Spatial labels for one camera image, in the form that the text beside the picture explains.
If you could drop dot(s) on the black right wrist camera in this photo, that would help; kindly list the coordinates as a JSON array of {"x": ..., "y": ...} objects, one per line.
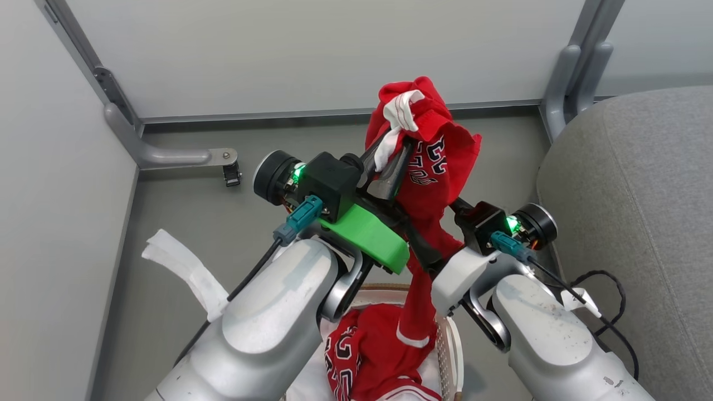
[{"x": 479, "y": 225}]

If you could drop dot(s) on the red basketball jersey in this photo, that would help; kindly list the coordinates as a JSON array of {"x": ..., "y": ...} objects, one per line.
[{"x": 429, "y": 195}]

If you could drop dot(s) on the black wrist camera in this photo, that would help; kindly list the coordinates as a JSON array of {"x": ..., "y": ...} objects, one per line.
[
  {"x": 331, "y": 181},
  {"x": 479, "y": 225}
]

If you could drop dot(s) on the grey fabric sofa seat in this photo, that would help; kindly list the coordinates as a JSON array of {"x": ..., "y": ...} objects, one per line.
[{"x": 635, "y": 223}]

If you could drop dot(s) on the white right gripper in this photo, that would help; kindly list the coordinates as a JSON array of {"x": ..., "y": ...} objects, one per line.
[{"x": 459, "y": 278}]

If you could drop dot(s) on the grey metal frame post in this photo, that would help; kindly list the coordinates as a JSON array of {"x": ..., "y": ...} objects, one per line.
[{"x": 576, "y": 72}]

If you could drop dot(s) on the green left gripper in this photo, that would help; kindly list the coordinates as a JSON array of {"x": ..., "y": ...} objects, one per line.
[{"x": 370, "y": 236}]

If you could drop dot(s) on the woven laundry basket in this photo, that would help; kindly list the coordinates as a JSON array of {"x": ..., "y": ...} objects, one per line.
[{"x": 452, "y": 345}]

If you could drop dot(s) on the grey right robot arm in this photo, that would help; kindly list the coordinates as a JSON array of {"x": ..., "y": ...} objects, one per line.
[{"x": 551, "y": 340}]

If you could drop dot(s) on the red jersey in basket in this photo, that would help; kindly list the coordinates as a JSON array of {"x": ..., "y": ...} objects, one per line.
[{"x": 370, "y": 356}]

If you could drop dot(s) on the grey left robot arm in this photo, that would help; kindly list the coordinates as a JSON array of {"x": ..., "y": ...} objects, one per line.
[{"x": 267, "y": 328}]

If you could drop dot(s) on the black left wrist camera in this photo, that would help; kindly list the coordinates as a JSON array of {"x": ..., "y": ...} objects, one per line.
[{"x": 331, "y": 181}]

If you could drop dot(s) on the grey wall base rail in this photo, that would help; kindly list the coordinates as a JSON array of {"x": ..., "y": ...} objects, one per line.
[{"x": 334, "y": 113}]

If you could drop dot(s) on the grey metal frame with foot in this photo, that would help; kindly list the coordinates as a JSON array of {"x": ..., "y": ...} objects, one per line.
[{"x": 139, "y": 147}]

